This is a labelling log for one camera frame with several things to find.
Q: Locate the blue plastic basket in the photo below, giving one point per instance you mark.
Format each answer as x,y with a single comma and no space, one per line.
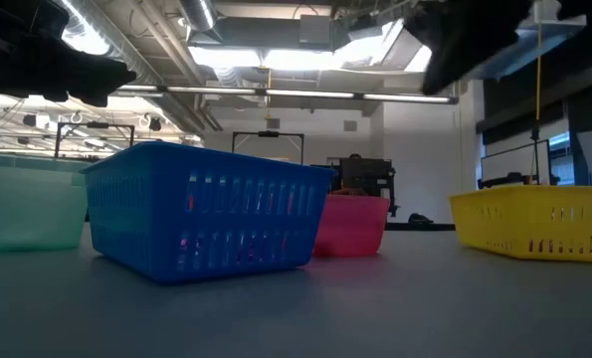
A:
141,229

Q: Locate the teal plastic bin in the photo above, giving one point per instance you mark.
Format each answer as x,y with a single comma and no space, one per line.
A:
27,209

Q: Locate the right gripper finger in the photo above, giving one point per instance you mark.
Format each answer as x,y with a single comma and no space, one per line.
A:
459,54

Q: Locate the black rig frame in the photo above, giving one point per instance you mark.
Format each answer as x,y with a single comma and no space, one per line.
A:
268,133

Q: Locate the pink plastic bowl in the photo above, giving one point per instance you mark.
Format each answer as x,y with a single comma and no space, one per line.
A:
355,229

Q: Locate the grey wall vent grille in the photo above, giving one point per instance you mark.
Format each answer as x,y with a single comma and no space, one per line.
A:
273,123
350,125

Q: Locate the rectangular metal air duct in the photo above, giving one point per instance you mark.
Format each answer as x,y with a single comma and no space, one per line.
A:
524,50

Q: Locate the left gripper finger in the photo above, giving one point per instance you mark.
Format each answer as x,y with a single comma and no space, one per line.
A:
91,77

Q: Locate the yellow plastic basket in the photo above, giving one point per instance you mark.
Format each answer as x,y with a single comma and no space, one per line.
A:
499,219

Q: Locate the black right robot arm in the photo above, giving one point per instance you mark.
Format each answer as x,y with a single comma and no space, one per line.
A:
589,7

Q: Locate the long ceiling light strip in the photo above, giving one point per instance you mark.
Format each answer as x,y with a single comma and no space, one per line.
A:
305,93

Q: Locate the black background robot rig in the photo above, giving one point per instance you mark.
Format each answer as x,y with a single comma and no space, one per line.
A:
367,176

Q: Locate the black table frame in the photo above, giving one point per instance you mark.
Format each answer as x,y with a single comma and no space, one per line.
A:
425,226

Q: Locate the grey ceiling air unit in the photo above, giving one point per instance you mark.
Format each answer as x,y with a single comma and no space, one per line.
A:
315,31

